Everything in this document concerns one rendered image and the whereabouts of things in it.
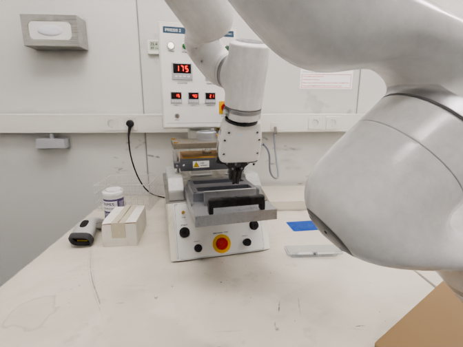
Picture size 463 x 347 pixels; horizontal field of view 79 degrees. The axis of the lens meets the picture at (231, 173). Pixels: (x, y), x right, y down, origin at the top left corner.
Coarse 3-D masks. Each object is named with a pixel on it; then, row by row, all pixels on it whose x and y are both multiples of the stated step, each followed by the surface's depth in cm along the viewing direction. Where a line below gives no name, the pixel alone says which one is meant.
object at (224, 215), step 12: (204, 192) 76; (216, 192) 77; (228, 192) 78; (240, 192) 79; (252, 192) 79; (192, 204) 78; (204, 204) 77; (192, 216) 75; (204, 216) 70; (216, 216) 71; (228, 216) 71; (240, 216) 72; (252, 216) 73; (264, 216) 74; (276, 216) 75
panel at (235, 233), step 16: (176, 208) 93; (176, 224) 92; (192, 224) 93; (224, 224) 96; (240, 224) 97; (176, 240) 91; (192, 240) 92; (208, 240) 93; (240, 240) 96; (256, 240) 97; (192, 256) 91; (208, 256) 92
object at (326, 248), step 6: (288, 246) 96; (294, 246) 96; (300, 246) 96; (306, 246) 96; (312, 246) 96; (318, 246) 96; (324, 246) 96; (330, 246) 96; (336, 246) 96; (288, 252) 92; (294, 252) 92; (300, 252) 92; (306, 252) 92; (312, 252) 92; (318, 252) 92; (324, 252) 92; (330, 252) 92
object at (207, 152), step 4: (208, 148) 111; (180, 152) 115; (184, 152) 115; (188, 152) 115; (192, 152) 115; (196, 152) 115; (200, 152) 115; (204, 152) 111; (208, 152) 111; (212, 152) 115; (216, 152) 115; (180, 156) 116; (184, 156) 104; (188, 156) 104; (192, 156) 104; (196, 156) 104; (200, 156) 104; (204, 156) 104; (208, 156) 105; (212, 156) 105
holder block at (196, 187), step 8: (192, 184) 90; (200, 184) 90; (208, 184) 90; (216, 184) 90; (224, 184) 90; (240, 184) 90; (248, 184) 90; (192, 192) 81; (200, 192) 81; (256, 192) 84; (200, 200) 81
